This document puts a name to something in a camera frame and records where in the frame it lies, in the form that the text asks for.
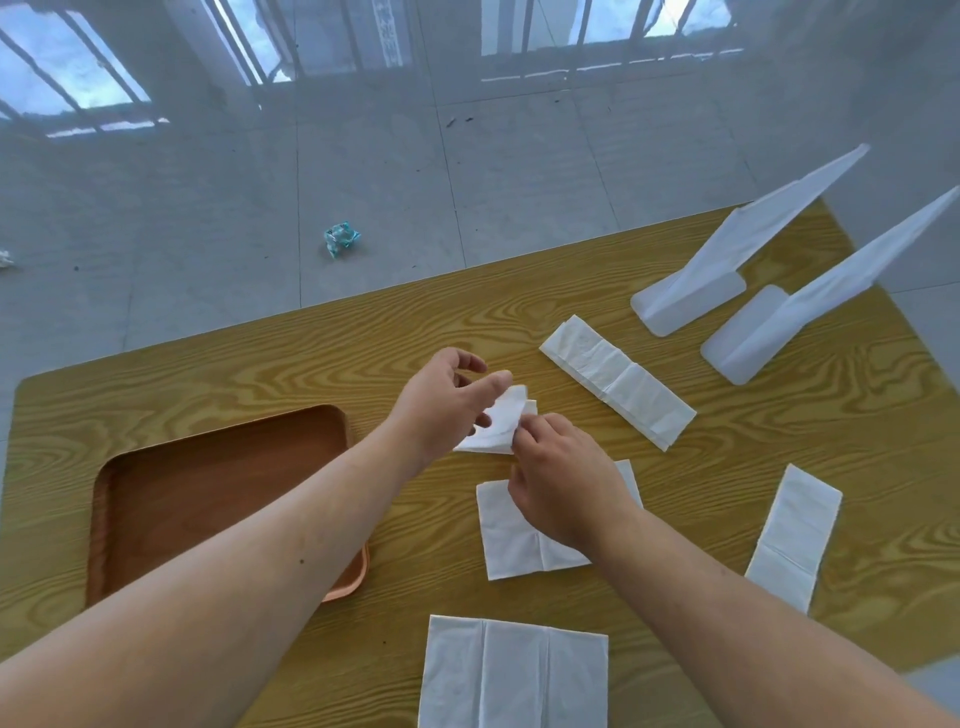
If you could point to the person's left forearm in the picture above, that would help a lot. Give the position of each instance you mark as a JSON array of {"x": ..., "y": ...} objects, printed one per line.
[{"x": 225, "y": 570}]

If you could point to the square white napkin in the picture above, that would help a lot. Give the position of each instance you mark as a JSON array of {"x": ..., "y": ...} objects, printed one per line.
[{"x": 510, "y": 536}]

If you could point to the wide unfolded white napkin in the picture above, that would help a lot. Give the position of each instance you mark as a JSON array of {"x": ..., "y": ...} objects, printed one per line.
[{"x": 514, "y": 675}]

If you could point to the person's left hand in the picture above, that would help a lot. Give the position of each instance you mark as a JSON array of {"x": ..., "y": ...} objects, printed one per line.
[{"x": 431, "y": 409}]

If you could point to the crumpled teal wrapper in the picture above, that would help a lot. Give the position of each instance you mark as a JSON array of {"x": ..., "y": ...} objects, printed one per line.
[{"x": 342, "y": 239}]

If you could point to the person's left thumb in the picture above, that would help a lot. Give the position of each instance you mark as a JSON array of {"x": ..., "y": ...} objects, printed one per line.
[{"x": 484, "y": 429}]

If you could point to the narrow folded white napkin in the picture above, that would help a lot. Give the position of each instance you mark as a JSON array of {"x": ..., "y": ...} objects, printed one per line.
[{"x": 796, "y": 536}]

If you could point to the small white napkin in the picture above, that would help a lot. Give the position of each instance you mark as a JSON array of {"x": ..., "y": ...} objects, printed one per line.
[{"x": 501, "y": 427}]

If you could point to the person's right thumb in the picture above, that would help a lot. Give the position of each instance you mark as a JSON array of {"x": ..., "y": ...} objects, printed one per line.
[{"x": 519, "y": 463}]

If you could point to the brown wooden tray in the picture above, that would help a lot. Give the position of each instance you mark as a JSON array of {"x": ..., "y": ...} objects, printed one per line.
[{"x": 210, "y": 487}]

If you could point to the person's right hand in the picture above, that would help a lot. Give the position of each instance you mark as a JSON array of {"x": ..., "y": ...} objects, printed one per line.
[{"x": 574, "y": 495}]

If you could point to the person's right forearm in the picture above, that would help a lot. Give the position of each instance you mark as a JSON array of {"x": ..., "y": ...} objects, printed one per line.
[{"x": 735, "y": 637}]

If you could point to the white plastic napkin stand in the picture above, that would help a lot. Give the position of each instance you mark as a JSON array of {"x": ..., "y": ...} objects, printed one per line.
[
  {"x": 720, "y": 262},
  {"x": 795, "y": 315}
]

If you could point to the long folded white napkin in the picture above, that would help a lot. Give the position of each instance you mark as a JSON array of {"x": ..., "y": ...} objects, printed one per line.
[{"x": 619, "y": 382}]

